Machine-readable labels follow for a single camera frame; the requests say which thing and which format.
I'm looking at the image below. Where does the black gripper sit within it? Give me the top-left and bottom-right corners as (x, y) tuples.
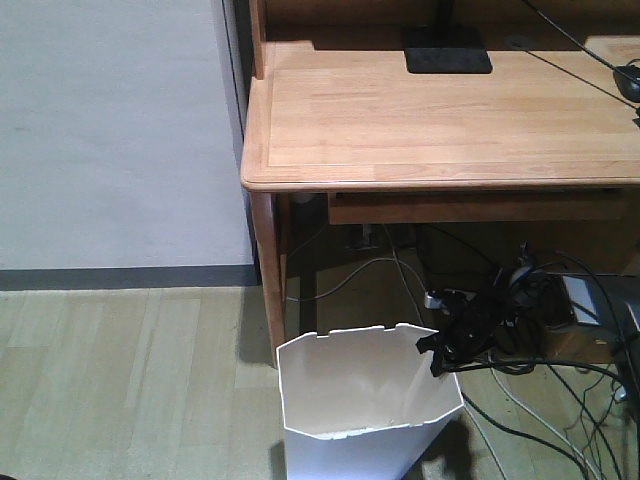
(416, 294), (505, 378)

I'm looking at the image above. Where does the white plastic trash bin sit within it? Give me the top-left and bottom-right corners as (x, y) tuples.
(276, 323), (464, 479)

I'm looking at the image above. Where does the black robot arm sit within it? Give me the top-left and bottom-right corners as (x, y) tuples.
(416, 246), (639, 401)

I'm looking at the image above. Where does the grey box under desk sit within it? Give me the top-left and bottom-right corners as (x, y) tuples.
(562, 276), (600, 327)

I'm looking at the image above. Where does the light wooden desk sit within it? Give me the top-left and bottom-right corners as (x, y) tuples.
(241, 1), (639, 347)

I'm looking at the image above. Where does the black cable on floor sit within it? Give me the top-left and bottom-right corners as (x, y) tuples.
(449, 357), (640, 480)

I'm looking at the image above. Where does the white cable under desk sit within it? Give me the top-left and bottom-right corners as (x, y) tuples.
(384, 224), (606, 480)

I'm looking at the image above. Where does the grey cable under desk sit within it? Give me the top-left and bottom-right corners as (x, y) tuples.
(287, 257), (426, 302)

